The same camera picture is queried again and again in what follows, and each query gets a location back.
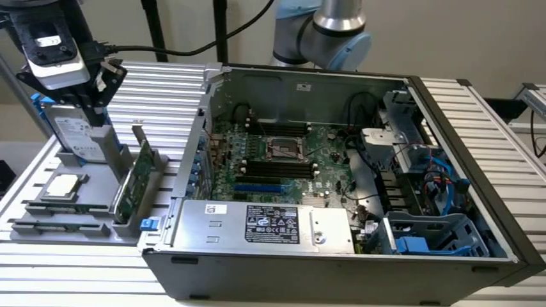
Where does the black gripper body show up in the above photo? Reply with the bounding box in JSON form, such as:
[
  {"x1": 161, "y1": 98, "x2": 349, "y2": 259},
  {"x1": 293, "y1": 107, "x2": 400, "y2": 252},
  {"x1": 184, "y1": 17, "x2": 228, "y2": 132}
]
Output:
[{"x1": 57, "y1": 0, "x2": 105, "y2": 97}]

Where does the green GPU card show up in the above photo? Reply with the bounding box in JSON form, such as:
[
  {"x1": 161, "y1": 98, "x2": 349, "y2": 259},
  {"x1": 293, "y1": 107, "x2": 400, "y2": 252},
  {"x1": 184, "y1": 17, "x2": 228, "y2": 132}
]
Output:
[{"x1": 108, "y1": 119, "x2": 155, "y2": 225}]

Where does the blue expansion slot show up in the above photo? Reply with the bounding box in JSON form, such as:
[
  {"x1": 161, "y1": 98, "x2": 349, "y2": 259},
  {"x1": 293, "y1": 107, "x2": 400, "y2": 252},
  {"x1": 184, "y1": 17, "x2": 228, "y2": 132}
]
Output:
[{"x1": 232, "y1": 184, "x2": 287, "y2": 196}]

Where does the silver hard disk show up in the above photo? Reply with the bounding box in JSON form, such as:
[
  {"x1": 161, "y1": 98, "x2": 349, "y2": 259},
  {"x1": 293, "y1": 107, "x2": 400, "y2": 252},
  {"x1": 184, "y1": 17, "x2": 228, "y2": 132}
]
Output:
[{"x1": 41, "y1": 106, "x2": 108, "y2": 163}]

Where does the black stand pole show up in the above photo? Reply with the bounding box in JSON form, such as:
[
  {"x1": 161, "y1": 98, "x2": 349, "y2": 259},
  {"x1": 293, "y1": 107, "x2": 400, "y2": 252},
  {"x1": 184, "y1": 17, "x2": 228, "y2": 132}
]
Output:
[
  {"x1": 212, "y1": 0, "x2": 231, "y2": 63},
  {"x1": 143, "y1": 0, "x2": 169, "y2": 63}
]

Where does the silver CPU chip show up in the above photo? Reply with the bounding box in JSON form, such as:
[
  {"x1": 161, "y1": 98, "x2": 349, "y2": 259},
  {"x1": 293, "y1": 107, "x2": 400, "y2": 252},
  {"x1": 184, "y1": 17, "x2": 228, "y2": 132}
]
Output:
[{"x1": 45, "y1": 174, "x2": 86, "y2": 200}]

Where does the green RAM stick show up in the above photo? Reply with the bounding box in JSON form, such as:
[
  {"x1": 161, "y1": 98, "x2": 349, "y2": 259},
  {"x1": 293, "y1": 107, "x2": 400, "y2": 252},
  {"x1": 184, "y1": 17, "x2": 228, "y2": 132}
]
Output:
[{"x1": 12, "y1": 221, "x2": 105, "y2": 233}]

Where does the grey parts rack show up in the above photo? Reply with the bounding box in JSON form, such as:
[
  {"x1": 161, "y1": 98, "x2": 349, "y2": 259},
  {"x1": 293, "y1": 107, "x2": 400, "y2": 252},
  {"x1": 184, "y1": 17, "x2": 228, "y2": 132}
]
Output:
[{"x1": 8, "y1": 125, "x2": 172, "y2": 248}]

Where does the CPU socket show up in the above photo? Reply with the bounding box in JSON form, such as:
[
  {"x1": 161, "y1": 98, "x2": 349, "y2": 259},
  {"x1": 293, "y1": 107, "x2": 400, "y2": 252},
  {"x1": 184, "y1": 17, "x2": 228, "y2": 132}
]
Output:
[{"x1": 263, "y1": 136, "x2": 308, "y2": 162}]

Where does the silver power supply unit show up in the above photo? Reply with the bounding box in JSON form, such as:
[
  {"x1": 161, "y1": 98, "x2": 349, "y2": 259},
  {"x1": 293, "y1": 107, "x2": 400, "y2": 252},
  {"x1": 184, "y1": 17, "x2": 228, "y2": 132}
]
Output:
[{"x1": 169, "y1": 200, "x2": 357, "y2": 255}]

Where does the green motherboard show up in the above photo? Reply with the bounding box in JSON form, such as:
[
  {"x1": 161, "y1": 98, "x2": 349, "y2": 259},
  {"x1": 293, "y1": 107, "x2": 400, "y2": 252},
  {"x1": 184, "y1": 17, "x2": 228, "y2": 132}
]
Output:
[{"x1": 204, "y1": 122, "x2": 384, "y2": 219}]

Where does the grey metal disk bay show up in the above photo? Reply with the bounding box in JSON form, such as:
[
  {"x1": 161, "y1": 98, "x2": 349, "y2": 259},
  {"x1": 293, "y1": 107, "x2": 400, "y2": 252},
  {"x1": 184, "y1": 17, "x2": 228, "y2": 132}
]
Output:
[{"x1": 360, "y1": 90, "x2": 432, "y2": 174}]

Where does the black open PC case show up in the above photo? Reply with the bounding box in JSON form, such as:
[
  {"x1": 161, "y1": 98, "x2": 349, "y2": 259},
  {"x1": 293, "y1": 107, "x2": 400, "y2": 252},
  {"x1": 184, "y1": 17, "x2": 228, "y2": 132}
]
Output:
[{"x1": 140, "y1": 62, "x2": 546, "y2": 304}]

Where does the grey blue plastic drive cage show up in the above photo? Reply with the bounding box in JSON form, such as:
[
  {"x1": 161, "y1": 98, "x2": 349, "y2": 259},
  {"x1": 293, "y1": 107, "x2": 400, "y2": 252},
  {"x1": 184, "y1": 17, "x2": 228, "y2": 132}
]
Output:
[{"x1": 382, "y1": 210, "x2": 490, "y2": 257}]

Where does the grey and black wrist camera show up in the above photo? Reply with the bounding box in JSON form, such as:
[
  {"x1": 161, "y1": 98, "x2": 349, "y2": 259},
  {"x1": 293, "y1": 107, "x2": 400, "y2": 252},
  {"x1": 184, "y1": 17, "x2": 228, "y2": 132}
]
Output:
[{"x1": 20, "y1": 19, "x2": 93, "y2": 91}]

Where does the black camera cable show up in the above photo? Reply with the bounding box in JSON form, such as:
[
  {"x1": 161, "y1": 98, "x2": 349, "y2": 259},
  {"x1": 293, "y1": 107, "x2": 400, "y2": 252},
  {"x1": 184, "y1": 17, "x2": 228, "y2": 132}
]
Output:
[{"x1": 86, "y1": 0, "x2": 276, "y2": 58}]

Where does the short black looped wire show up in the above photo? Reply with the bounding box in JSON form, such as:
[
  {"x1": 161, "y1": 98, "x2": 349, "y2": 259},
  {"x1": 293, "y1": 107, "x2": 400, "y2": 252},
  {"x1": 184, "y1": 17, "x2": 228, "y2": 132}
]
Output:
[{"x1": 231, "y1": 102, "x2": 253, "y2": 125}]

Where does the red wire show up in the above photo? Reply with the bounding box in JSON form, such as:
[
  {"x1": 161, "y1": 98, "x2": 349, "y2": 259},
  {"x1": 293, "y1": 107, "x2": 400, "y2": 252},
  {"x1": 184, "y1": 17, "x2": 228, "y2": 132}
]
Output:
[{"x1": 391, "y1": 143, "x2": 450, "y2": 168}]

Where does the blue SATA wire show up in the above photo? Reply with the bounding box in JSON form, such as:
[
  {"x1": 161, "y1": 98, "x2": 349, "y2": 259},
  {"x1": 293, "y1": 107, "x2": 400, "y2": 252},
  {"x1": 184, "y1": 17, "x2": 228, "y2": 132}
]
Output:
[{"x1": 424, "y1": 152, "x2": 471, "y2": 219}]

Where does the aluminium frame side table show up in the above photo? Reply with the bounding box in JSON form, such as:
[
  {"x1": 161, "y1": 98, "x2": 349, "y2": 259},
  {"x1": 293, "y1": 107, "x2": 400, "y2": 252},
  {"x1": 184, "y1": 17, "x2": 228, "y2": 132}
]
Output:
[{"x1": 506, "y1": 82, "x2": 546, "y2": 136}]

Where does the thin black hanging cable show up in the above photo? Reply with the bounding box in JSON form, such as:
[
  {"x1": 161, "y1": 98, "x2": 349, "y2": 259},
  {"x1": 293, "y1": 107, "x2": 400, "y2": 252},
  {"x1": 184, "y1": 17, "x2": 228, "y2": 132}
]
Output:
[{"x1": 530, "y1": 104, "x2": 546, "y2": 155}]

